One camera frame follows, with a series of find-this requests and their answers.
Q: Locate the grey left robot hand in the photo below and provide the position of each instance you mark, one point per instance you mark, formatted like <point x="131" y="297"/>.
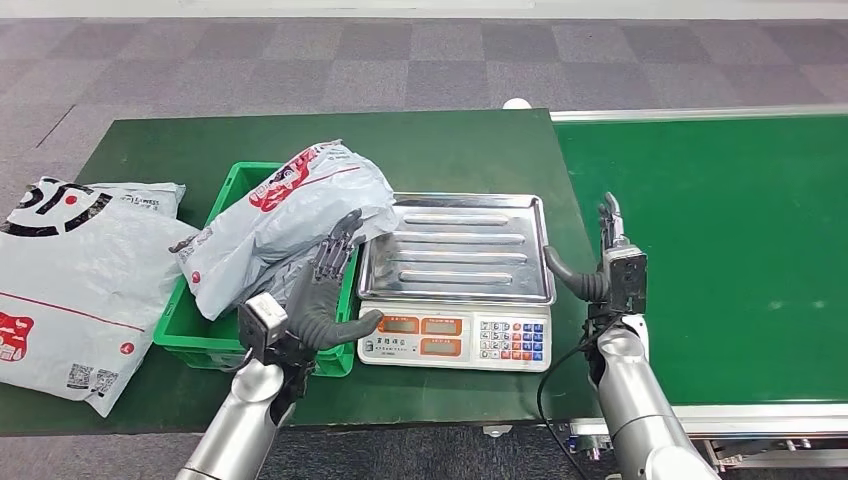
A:
<point x="314" y="311"/>

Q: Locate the white electronic scale steel tray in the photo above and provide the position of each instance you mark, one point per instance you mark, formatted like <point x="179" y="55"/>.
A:
<point x="464" y="252"/>

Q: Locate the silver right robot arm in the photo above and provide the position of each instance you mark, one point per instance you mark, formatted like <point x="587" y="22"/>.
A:
<point x="636" y="404"/>

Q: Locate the plump white parcel red print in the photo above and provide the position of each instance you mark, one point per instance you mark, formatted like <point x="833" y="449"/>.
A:
<point x="285" y="212"/>

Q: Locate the white bracket under table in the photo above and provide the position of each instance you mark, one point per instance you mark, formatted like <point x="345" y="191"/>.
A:
<point x="497" y="430"/>

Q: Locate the green plastic crate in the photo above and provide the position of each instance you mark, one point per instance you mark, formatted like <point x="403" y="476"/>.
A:
<point x="185" y="338"/>

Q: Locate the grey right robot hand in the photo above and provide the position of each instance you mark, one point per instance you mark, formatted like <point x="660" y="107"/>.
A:
<point x="586" y="281"/>

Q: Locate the large white mailer red print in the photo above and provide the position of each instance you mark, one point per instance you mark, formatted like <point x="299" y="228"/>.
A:
<point x="73" y="298"/>

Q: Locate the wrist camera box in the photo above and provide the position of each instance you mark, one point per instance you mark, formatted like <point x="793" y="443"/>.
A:
<point x="262" y="324"/>
<point x="626" y="278"/>

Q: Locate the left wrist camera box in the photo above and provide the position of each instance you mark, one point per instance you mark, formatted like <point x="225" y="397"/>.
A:
<point x="262" y="324"/>

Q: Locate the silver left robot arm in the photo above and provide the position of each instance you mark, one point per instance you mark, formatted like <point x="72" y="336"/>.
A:
<point x="242" y="424"/>

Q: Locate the green conveyor belt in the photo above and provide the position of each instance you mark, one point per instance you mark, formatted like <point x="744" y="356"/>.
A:
<point x="729" y="199"/>

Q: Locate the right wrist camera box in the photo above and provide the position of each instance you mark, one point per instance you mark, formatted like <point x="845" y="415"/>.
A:
<point x="626" y="278"/>

